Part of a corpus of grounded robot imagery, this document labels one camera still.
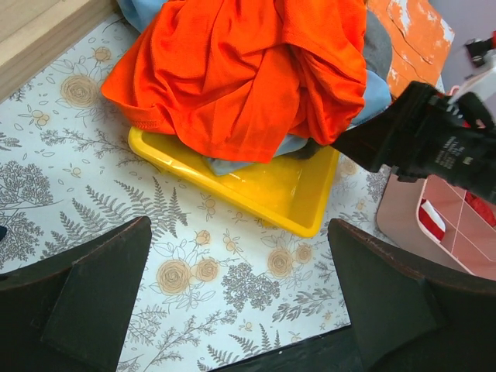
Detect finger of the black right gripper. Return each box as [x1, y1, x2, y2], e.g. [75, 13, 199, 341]
[293, 104, 404, 166]

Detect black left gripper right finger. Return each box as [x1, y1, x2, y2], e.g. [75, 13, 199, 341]
[328, 219, 495, 371]

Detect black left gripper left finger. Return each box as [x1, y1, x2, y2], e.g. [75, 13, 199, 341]
[1, 216, 152, 371]

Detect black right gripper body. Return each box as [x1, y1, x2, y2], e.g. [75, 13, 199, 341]
[367, 81, 495, 203]

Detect orange mesh shorts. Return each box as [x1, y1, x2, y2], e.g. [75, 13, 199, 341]
[102, 1, 367, 163]

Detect light blue shorts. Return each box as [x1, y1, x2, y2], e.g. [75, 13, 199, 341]
[115, 0, 391, 178]

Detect red white cloth in organizer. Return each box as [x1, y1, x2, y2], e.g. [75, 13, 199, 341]
[418, 198, 446, 243]

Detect yellow plastic tray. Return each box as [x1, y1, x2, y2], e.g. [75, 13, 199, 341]
[128, 128, 339, 238]

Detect grey garment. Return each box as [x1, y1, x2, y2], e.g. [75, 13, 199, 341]
[363, 10, 393, 81]

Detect pink compartment organizer box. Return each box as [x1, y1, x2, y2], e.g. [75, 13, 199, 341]
[377, 174, 495, 280]

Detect orange worn folded cloth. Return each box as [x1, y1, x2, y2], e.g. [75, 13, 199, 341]
[367, 0, 454, 98]

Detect navy blue garment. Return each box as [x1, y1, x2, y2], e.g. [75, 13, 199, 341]
[0, 226, 8, 241]

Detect wooden clothes rack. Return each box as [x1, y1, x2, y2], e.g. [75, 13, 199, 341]
[1, 0, 118, 100]

